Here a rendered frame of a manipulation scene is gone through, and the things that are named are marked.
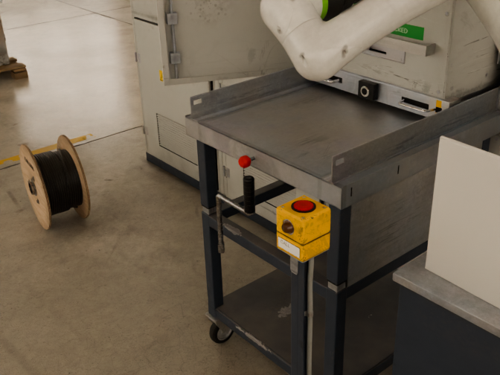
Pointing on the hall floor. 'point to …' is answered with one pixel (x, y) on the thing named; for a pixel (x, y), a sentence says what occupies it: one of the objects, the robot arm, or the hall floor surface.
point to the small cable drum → (55, 181)
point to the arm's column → (440, 341)
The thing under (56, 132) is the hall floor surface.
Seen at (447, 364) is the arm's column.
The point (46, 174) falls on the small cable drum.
